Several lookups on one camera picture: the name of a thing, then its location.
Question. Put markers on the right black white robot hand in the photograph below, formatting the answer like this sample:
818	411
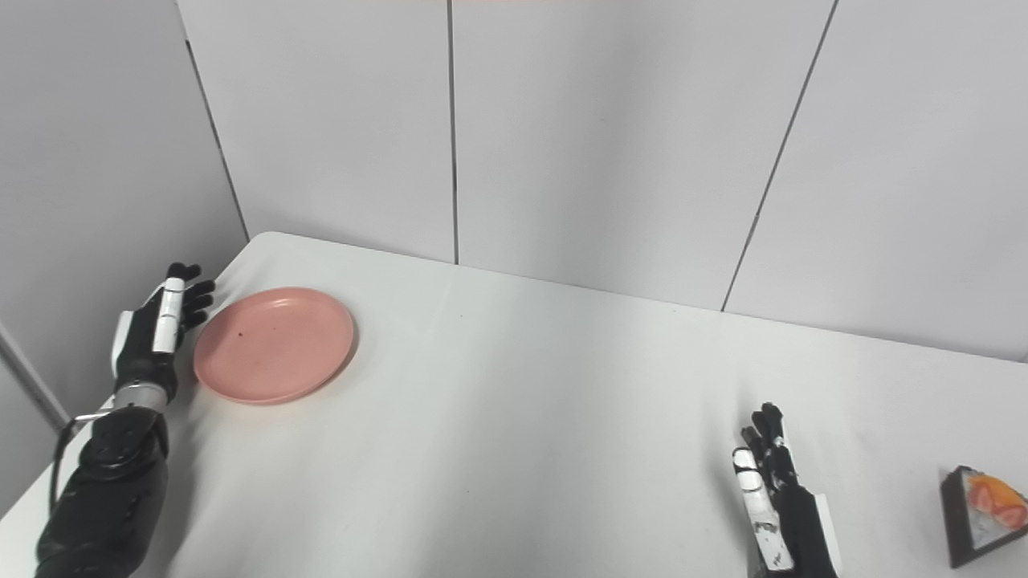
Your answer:
783	514

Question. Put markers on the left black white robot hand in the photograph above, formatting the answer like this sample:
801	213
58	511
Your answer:
148	337

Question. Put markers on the pink round plate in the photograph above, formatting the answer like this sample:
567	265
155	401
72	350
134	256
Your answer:
273	345

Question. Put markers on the cake slice with fruit topping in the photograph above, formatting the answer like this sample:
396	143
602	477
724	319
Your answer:
981	514

